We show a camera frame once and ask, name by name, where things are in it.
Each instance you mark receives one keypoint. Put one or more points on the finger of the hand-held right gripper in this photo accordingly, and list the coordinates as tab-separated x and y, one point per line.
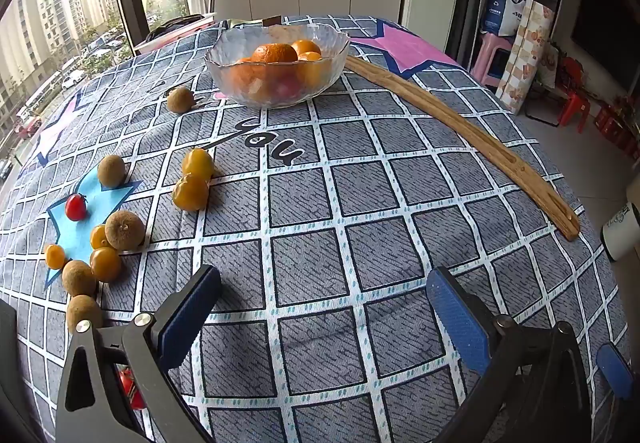
615	373

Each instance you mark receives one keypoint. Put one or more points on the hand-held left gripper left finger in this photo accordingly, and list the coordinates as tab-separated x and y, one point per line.
190	318

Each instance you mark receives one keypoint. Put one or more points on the large orange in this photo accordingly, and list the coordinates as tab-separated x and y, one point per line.
274	54

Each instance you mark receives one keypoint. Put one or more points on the small orange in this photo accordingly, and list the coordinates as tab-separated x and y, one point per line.
311	58
305	47

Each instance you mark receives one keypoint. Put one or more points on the brown longan fruit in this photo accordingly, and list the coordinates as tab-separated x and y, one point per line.
83	313
180	99
124	223
111	171
78	278

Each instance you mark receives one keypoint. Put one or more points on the red plastic stool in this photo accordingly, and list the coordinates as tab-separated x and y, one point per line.
575	103

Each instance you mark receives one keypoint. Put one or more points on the blue and white bag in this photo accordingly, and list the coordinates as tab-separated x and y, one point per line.
495	10

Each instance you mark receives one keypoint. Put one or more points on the pink plastic basin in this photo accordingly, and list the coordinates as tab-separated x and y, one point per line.
165	29

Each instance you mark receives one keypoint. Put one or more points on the pink plastic stool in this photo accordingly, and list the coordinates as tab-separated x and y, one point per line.
492	53

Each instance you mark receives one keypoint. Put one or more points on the dark screen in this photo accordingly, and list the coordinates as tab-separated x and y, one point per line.
610	23

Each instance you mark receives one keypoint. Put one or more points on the white cup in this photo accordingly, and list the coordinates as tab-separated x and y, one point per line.
622	233

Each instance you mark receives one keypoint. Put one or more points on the clear glass bowl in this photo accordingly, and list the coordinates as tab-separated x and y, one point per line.
260	95

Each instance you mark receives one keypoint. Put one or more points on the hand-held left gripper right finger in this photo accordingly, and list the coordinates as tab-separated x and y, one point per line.
457	318

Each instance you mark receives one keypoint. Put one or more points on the curved wooden stick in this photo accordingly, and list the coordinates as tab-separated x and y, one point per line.
465	125

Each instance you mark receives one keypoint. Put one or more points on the red cherry tomato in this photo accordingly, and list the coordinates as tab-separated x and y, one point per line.
131	388
76	207

